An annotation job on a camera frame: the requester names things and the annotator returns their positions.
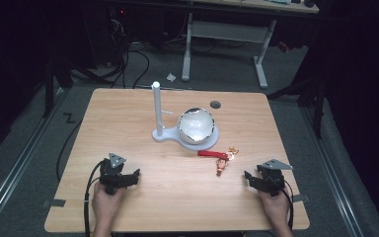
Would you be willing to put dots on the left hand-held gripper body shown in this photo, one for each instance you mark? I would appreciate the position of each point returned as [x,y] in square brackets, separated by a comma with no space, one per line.
[111,173]

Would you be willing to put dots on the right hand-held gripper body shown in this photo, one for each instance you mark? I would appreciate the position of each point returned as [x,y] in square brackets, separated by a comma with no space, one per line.
[271,179]

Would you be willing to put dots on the person's right hand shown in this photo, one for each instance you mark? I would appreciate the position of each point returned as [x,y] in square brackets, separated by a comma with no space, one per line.
[276,207]

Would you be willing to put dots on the person's left hand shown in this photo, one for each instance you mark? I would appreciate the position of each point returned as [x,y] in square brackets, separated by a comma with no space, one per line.
[105,204]

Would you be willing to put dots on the grey tape strip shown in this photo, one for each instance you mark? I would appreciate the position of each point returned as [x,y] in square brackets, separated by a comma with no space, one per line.
[301,198]
[54,203]

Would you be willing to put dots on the black floor tape mark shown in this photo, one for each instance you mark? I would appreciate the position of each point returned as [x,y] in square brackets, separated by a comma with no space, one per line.
[69,118]

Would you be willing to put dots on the white stand with pole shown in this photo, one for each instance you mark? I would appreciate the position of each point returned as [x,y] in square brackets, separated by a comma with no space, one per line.
[158,108]

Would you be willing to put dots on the white bowl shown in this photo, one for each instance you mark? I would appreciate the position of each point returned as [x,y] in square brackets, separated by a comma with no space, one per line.
[195,126]

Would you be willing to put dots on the grey table grommet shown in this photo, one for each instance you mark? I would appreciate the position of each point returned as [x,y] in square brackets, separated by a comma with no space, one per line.
[215,104]

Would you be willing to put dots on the black tripod stand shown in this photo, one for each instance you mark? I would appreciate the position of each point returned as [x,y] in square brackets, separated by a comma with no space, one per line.
[316,105]

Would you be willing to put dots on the white paper scrap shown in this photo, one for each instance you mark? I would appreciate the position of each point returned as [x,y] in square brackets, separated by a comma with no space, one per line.
[171,77]

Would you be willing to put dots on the black metal stand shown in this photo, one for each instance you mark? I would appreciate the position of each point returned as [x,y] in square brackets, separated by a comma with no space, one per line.
[49,85]

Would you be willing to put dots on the white-legged wooden desk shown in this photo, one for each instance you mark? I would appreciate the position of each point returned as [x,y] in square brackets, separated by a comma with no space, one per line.
[227,31]

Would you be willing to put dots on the metal floor rail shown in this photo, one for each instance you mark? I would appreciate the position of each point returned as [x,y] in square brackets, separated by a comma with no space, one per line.
[10,184]
[335,177]

